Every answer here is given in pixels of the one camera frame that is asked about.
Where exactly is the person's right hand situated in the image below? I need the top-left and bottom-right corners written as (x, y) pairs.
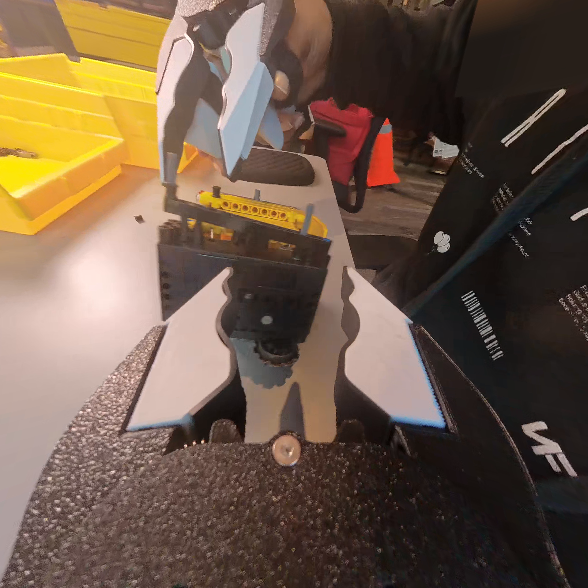
top-left (267, 0), bottom-right (333, 113)

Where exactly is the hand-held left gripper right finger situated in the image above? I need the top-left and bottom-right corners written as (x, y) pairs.
top-left (338, 267), bottom-right (449, 432)

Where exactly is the black yellow toy brick vehicle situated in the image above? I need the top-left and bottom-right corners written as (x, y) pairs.
top-left (156, 184), bottom-right (333, 392)

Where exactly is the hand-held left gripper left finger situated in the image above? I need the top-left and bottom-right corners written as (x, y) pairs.
top-left (125, 269), bottom-right (239, 434)

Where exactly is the person's right forearm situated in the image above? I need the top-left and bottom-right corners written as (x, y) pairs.
top-left (322, 0), bottom-right (480, 125)

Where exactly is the yellow plastic bin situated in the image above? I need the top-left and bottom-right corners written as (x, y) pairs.
top-left (54, 0), bottom-right (200, 172)

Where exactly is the red plastic bin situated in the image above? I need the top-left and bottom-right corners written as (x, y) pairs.
top-left (307, 99), bottom-right (402, 190)

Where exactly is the grey desk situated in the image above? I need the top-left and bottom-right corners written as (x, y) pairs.
top-left (0, 147), bottom-right (451, 552)

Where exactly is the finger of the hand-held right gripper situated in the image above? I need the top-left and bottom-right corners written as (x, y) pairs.
top-left (156, 17), bottom-right (210, 191)
top-left (217, 3), bottom-right (276, 181)

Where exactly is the black textured armrest pad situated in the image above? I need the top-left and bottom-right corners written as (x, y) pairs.
top-left (239, 147), bottom-right (319, 187)

